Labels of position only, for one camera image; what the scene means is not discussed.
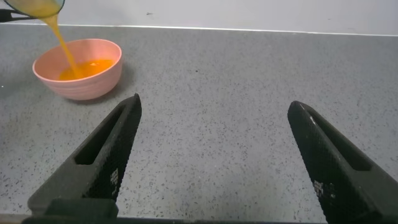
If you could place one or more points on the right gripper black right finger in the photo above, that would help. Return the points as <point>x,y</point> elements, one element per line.
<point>335,168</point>

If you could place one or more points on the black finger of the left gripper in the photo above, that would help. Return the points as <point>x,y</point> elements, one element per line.
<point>7,16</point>

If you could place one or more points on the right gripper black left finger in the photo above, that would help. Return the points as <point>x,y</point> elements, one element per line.
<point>102,161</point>

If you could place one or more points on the ribbed clear glass cup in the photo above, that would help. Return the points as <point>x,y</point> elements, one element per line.
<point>28,6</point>

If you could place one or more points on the orange juice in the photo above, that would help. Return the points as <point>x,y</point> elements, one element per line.
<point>90,68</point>

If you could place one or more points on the pink ribbed bowl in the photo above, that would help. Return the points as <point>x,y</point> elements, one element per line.
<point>93,85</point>

